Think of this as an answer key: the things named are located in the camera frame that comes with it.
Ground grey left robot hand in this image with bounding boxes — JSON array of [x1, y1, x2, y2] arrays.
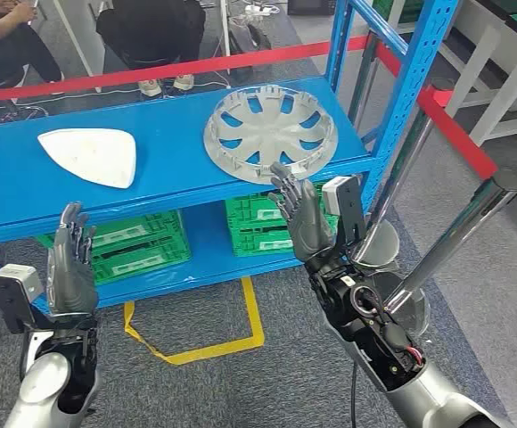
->
[[267, 161, 336, 265]]

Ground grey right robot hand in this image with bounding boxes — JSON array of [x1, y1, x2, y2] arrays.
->
[[45, 202, 100, 317]]

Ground silver plastic wheel hubcap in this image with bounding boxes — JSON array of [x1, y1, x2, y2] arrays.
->
[[202, 84, 340, 185]]

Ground blue metal shelf rack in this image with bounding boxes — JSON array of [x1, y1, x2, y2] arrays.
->
[[0, 0, 461, 358]]

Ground white workbench with green mat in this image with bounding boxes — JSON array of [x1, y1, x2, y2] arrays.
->
[[436, 0, 517, 161]]

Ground green folded plastic crate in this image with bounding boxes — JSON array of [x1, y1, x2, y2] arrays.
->
[[225, 183, 340, 258], [35, 210, 193, 287]]

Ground white plastic mirror cover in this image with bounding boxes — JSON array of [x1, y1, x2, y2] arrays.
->
[[37, 128, 137, 190]]

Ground grey bag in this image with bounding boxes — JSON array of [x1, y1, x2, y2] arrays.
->
[[230, 16, 272, 55]]

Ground red barrier belt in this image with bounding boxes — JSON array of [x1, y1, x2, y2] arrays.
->
[[374, 41, 499, 181], [0, 35, 371, 106]]

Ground black microwave oven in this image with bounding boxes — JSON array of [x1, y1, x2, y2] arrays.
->
[[287, 0, 337, 17]]

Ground white power strip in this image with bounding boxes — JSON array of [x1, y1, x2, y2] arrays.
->
[[244, 3, 282, 17]]

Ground person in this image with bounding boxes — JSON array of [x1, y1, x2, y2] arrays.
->
[[96, 0, 207, 99], [0, 0, 66, 90]]

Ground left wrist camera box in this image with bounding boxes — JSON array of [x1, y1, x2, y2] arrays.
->
[[321, 174, 367, 246]]

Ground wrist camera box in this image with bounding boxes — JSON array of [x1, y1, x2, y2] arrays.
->
[[0, 264, 45, 335], [321, 174, 367, 246]]

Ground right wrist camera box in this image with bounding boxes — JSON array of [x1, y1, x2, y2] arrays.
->
[[0, 264, 45, 335]]

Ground chrome stanchion post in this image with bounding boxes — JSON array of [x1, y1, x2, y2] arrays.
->
[[383, 168, 517, 339], [349, 75, 456, 270], [346, 30, 382, 132]]

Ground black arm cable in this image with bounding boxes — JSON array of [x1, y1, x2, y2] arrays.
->
[[350, 360, 359, 428]]

